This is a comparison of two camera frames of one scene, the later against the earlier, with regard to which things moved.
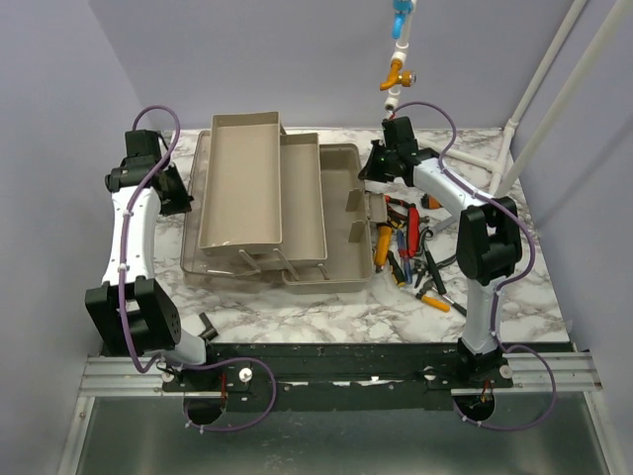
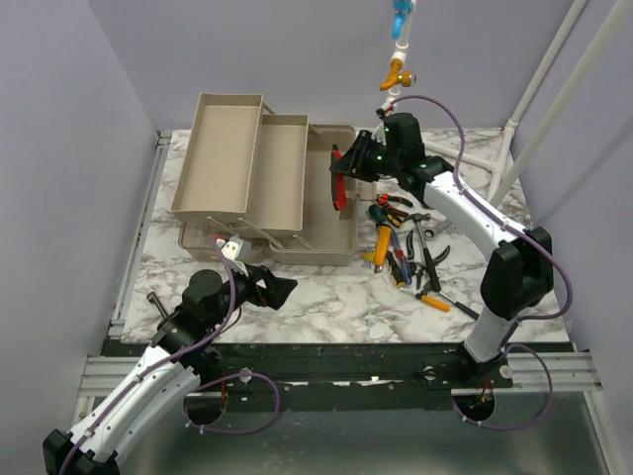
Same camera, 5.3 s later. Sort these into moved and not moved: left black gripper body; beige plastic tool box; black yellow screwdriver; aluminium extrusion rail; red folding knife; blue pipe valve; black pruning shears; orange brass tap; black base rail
Moved: beige plastic tool box; black pruning shears; red folding knife; left black gripper body
Not moved: blue pipe valve; orange brass tap; black base rail; black yellow screwdriver; aluminium extrusion rail
